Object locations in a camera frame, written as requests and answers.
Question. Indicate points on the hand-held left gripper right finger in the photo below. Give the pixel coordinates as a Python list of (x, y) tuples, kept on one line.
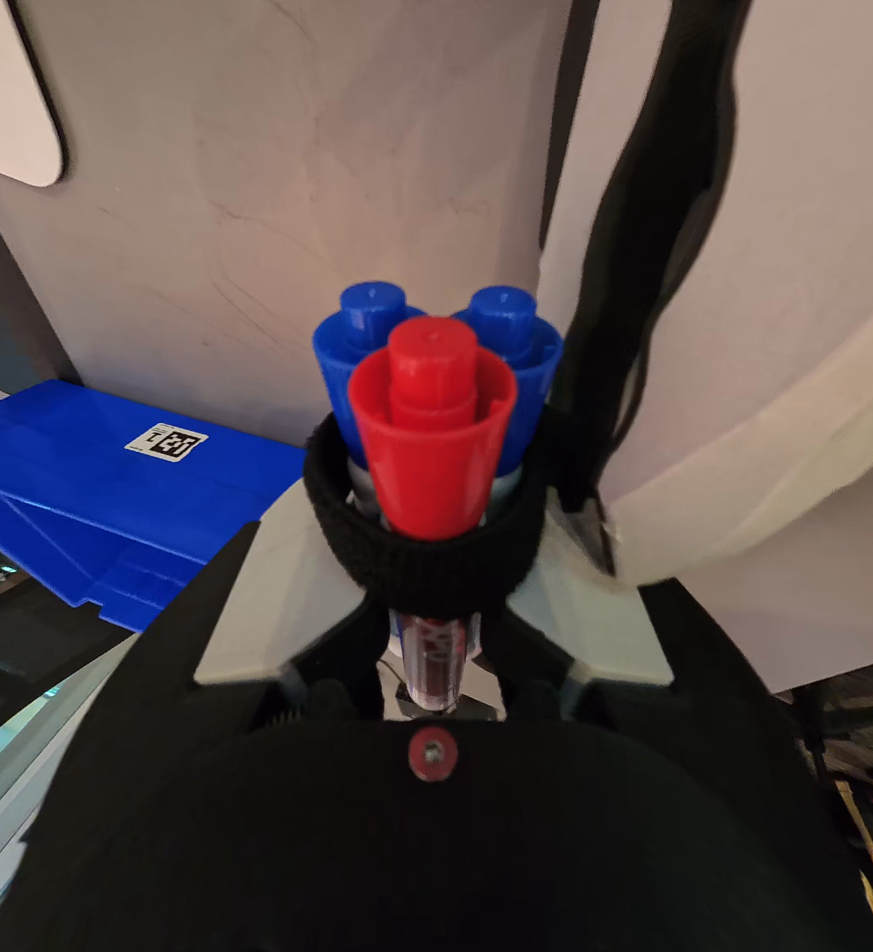
[(593, 632)]

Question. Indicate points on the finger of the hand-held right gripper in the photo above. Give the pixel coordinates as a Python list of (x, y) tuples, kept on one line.
[(816, 223), (596, 149)]

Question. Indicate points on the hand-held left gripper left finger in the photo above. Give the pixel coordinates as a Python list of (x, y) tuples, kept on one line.
[(273, 595)]

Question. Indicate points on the blue marker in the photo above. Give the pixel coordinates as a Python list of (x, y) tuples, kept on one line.
[(340, 357), (541, 372)]

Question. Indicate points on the large blue storage bin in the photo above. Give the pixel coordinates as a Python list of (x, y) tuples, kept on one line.
[(72, 483)]

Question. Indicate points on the pale rounded table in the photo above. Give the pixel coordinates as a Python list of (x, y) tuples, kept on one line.
[(5, 89)]

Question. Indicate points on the red marker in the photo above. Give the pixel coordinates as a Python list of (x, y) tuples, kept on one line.
[(429, 461)]

